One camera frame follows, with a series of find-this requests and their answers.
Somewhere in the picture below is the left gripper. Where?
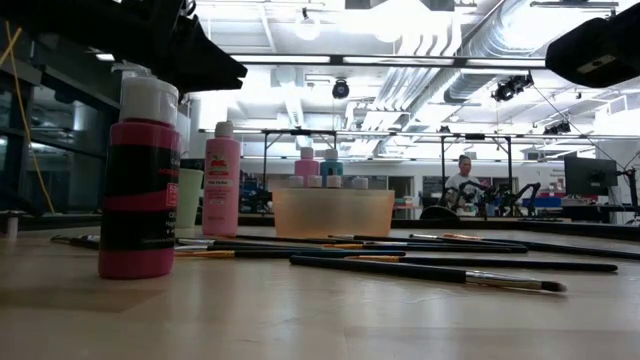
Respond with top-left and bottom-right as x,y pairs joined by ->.
99,0 -> 250,95

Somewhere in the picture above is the small magenta paint bottle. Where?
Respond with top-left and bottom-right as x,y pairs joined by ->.
97,76 -> 182,280

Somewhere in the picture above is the large teal paint bottle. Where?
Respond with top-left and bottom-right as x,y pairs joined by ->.
319,147 -> 345,177

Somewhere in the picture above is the long white light bar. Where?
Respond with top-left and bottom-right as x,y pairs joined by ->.
94,52 -> 547,70

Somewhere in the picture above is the black spotlight cluster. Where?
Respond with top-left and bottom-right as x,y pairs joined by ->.
490,71 -> 535,104
542,121 -> 573,136

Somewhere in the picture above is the black computer monitor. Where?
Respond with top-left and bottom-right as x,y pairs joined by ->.
563,155 -> 620,197

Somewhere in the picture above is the pale green ribbed cup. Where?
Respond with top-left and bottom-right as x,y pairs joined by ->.
177,167 -> 205,231

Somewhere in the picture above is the person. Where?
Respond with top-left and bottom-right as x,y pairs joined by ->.
444,153 -> 484,211

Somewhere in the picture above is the orange translucent plastic bin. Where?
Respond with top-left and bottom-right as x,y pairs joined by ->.
271,187 -> 397,240

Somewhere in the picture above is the black rounded chair back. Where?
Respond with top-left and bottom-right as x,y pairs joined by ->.
418,204 -> 461,222

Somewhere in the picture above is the small white cylinder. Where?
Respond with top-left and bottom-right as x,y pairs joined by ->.
0,209 -> 22,239

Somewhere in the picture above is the black background rig frame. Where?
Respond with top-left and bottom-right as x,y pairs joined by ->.
261,128 -> 514,194

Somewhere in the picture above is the black aluminium rig frame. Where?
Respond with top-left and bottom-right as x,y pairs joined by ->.
0,212 -> 640,243

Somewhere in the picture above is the yellow power cable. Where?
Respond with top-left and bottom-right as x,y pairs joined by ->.
0,22 -> 57,215

